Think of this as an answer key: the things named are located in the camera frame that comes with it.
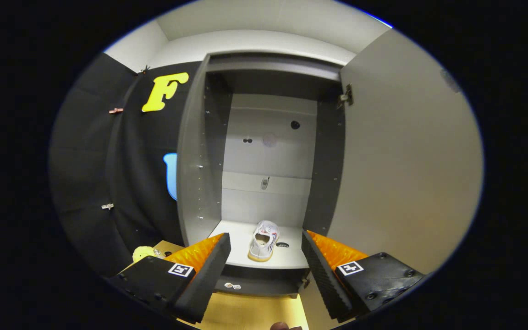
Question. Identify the beige shoe cabinet door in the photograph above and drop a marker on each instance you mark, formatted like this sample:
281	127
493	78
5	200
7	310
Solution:
406	160

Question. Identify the silver clip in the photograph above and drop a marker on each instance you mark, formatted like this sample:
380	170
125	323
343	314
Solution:
107	206

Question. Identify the black clip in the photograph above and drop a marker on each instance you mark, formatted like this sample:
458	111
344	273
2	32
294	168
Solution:
145	69

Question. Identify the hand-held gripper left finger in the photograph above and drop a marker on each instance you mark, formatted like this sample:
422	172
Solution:
206	279

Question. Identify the metal door hinge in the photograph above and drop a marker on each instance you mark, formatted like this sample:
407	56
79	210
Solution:
345	96

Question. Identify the grey cabinet shelf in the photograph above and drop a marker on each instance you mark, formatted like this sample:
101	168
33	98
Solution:
291	256

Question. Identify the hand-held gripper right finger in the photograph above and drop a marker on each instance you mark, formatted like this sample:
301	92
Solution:
323	275

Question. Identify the dark grey shoe cabinet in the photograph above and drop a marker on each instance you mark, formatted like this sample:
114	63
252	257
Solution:
190	183

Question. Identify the white shoe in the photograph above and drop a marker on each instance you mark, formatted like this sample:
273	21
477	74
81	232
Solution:
264	243

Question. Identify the black backdrop cloth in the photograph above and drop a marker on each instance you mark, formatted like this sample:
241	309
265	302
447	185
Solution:
90	183

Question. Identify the yellow plush toy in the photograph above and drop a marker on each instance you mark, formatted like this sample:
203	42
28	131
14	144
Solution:
142	253

